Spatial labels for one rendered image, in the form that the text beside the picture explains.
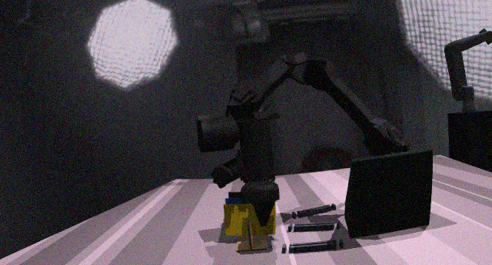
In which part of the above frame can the olive brown slotted board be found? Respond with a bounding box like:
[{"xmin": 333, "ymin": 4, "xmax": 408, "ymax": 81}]
[{"xmin": 224, "ymin": 203, "xmax": 276, "ymax": 236}]

